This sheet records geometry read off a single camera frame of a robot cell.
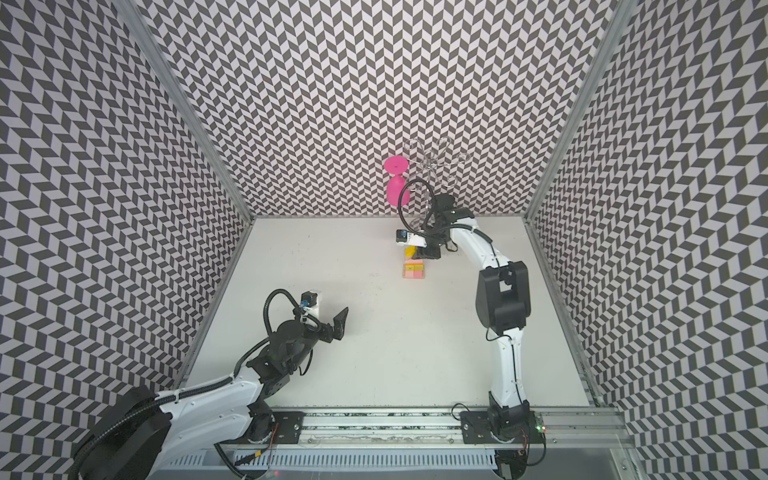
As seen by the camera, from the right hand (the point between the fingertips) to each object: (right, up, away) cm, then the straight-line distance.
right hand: (418, 250), depth 95 cm
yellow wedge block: (-3, 0, -6) cm, 7 cm away
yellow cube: (-3, -6, +3) cm, 7 cm away
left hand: (-25, -15, -12) cm, 31 cm away
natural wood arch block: (-1, -3, -2) cm, 4 cm away
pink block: (-1, -8, +4) cm, 9 cm away
